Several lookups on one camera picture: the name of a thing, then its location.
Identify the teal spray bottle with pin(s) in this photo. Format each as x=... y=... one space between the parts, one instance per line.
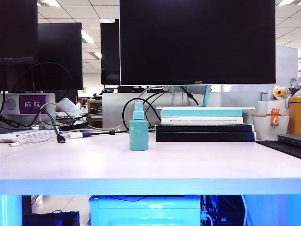
x=138 y=134

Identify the teal book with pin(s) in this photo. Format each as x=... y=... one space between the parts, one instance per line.
x=202 y=113

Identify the white book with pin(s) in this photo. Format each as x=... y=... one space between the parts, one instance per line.
x=202 y=120

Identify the thin black box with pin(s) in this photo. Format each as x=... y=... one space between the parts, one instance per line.
x=202 y=128

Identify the brown wooden box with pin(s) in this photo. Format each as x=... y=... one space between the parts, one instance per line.
x=95 y=113

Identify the narrow black monitor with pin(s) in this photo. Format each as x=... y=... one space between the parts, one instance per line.
x=110 y=51

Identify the white adapter with blue plug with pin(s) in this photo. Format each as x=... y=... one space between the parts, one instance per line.
x=75 y=135

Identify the white lying bottle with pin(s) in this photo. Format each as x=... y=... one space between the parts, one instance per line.
x=69 y=106

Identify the large black AOC monitor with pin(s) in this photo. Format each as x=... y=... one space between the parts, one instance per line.
x=197 y=42

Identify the light blue storage box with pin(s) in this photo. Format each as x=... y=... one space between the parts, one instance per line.
x=143 y=212

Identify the black monitor back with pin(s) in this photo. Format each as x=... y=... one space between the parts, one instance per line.
x=60 y=56

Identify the white round pot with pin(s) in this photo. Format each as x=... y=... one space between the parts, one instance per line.
x=263 y=128

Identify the white square container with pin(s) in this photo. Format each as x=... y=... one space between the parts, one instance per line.
x=264 y=107

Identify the purple name sign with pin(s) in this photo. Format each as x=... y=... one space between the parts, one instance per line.
x=32 y=104

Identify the white printed paper sheets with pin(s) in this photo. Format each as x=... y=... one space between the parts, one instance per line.
x=30 y=135

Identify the plush sunflower toy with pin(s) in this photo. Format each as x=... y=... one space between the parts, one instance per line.
x=280 y=92

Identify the black desk mat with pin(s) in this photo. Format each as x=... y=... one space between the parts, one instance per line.
x=282 y=148

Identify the white desk partition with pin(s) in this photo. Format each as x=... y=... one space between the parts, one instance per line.
x=10 y=104

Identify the grey laptop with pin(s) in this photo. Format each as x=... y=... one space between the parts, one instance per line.
x=290 y=139

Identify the yellow canister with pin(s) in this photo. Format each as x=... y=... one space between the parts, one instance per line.
x=295 y=115

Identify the dark bag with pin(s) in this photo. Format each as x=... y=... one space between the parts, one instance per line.
x=50 y=219

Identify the black monitor with buttons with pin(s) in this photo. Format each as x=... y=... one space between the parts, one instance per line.
x=16 y=30

